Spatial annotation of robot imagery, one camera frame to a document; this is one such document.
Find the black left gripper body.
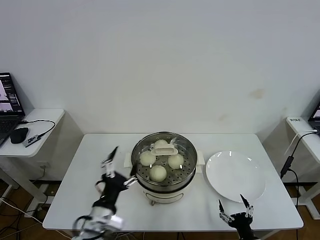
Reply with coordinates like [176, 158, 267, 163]
[94, 171, 129, 207]

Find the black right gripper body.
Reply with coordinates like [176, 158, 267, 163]
[228, 211, 255, 233]

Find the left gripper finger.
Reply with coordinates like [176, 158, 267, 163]
[100, 146, 119, 179]
[123, 163, 138, 188]

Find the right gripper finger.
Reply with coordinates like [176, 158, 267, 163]
[218, 199, 236, 224]
[239, 193, 255, 218]

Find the white steamed baozi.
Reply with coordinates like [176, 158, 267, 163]
[149, 164, 168, 183]
[167, 154, 184, 169]
[153, 139, 169, 151]
[139, 151, 157, 167]

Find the stainless steel steamer basket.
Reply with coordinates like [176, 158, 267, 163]
[130, 131, 198, 187]

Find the white round plate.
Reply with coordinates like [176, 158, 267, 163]
[205, 150, 266, 203]

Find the grey usb hub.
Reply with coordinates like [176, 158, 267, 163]
[21, 134, 41, 148]

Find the white side table with mouse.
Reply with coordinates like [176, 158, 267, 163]
[0, 108, 85, 203]

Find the black computer mouse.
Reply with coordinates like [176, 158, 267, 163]
[9, 127, 30, 145]

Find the black laptop without mouse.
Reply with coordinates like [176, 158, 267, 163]
[307, 99, 320, 138]

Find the black laptop with mouse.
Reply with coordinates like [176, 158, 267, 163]
[0, 72, 26, 148]

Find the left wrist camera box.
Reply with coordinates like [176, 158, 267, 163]
[109, 215, 125, 230]

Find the black adapter cable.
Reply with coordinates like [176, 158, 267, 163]
[279, 131, 316, 208]

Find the white flat cable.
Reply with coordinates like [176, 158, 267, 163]
[284, 129, 316, 156]

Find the white floor cable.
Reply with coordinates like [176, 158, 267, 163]
[0, 198, 44, 223]

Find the black usb hub cable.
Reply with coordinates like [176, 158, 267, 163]
[19, 119, 56, 138]

